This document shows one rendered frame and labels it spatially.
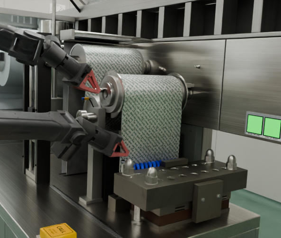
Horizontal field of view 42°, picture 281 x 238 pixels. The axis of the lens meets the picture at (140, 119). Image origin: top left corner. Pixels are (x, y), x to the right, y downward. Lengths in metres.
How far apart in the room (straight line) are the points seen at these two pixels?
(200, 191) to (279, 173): 2.94
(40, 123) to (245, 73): 0.63
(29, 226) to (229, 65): 0.76
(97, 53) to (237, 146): 3.10
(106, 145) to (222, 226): 0.40
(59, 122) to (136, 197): 0.29
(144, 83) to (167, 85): 0.09
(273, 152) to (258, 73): 2.87
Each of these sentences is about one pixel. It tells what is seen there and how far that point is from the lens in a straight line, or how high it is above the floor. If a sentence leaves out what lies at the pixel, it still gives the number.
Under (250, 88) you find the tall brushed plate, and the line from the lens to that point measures 1.15.
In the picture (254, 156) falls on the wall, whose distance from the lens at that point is 4.11.
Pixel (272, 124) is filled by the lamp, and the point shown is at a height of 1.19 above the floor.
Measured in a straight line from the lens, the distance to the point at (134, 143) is 1.13.
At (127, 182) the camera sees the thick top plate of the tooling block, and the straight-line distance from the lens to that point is 1.02.
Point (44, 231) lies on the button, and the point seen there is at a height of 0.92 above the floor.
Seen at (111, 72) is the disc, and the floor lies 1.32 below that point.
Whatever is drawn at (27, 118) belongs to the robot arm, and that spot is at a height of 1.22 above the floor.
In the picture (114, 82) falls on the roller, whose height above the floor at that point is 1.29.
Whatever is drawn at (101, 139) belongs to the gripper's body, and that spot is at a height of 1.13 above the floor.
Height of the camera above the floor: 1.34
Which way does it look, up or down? 8 degrees down
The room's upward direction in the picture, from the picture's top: 3 degrees clockwise
